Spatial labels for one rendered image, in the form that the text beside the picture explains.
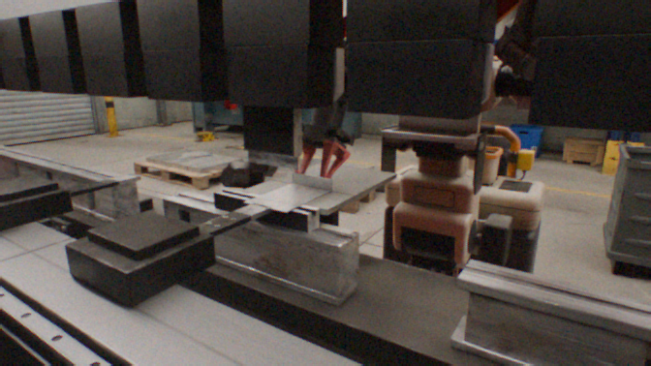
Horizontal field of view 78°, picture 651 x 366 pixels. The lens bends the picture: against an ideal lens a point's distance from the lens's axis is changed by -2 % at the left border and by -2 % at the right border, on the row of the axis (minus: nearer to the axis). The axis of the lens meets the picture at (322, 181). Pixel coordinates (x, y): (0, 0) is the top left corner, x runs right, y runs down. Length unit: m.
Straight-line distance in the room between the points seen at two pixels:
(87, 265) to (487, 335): 0.45
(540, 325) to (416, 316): 0.17
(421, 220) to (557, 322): 0.76
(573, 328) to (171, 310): 0.41
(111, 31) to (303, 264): 0.54
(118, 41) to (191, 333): 0.58
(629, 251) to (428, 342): 2.52
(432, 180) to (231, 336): 0.94
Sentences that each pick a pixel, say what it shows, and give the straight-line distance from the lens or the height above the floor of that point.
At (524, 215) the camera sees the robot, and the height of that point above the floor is 0.75.
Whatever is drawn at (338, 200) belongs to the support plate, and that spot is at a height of 1.00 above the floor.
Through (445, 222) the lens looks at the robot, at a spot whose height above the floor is 0.79.
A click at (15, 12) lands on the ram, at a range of 1.20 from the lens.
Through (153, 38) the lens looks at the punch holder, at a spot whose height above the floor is 1.25.
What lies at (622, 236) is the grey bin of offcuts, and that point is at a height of 0.25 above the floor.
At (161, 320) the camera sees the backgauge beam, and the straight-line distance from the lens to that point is 0.42.
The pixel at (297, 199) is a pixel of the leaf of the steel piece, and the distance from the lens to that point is 0.66.
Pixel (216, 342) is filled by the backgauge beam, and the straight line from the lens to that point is 0.38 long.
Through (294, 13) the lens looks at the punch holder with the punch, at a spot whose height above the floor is 1.27.
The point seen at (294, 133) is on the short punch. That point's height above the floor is 1.12.
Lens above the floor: 1.21
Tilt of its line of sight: 16 degrees down
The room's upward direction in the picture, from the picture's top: straight up
